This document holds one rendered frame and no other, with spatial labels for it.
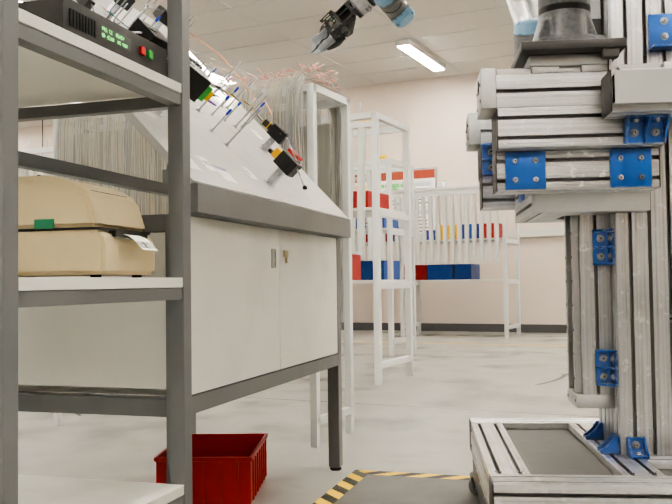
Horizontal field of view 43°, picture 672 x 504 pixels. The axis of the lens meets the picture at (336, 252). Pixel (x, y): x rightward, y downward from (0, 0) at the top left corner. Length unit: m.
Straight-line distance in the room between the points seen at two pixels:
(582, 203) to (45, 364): 1.29
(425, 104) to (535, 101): 9.36
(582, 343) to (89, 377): 1.17
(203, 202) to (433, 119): 9.44
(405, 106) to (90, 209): 9.92
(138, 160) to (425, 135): 7.73
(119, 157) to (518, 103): 2.33
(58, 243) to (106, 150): 2.34
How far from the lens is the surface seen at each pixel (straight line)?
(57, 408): 2.03
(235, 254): 2.11
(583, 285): 2.16
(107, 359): 1.95
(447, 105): 11.18
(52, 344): 2.03
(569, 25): 1.99
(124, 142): 3.84
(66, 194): 1.61
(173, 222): 1.77
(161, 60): 1.79
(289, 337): 2.46
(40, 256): 1.63
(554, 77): 1.96
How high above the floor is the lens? 0.65
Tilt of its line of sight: 2 degrees up
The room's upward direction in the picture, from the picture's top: 1 degrees counter-clockwise
